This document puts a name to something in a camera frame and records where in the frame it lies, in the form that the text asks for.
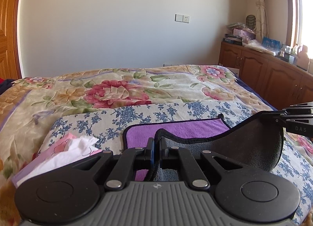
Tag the blue floral white sheet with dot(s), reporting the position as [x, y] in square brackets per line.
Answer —
[108, 125]

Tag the purple and grey towel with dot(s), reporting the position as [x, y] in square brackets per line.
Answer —
[253, 142]

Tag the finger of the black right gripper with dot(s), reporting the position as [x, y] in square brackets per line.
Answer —
[296, 119]

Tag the patterned beige curtain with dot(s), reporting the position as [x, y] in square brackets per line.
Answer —
[261, 20]

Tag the red and navy blanket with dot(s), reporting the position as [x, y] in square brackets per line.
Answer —
[5, 85]

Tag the blue box on cabinet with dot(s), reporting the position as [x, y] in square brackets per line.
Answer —
[271, 44]

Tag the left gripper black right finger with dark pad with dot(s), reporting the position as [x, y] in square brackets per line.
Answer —
[181, 160]

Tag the pink box on cabinet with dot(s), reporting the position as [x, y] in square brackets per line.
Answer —
[246, 35]

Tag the pink bottle on cabinet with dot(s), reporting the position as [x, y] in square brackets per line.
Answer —
[303, 59]

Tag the white wall switch socket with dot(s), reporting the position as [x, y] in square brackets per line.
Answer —
[182, 18]

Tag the pink cotton tissue pack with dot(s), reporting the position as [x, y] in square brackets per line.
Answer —
[67, 150]

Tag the floral bed quilt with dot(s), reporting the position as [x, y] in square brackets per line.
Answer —
[30, 107]

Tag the wooden sideboard cabinet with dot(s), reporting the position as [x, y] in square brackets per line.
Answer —
[279, 83]

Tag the dark woven fan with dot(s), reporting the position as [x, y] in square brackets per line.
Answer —
[251, 22]

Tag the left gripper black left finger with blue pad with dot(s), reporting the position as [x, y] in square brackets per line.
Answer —
[126, 165]

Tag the wooden door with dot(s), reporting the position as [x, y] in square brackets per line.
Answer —
[10, 66]

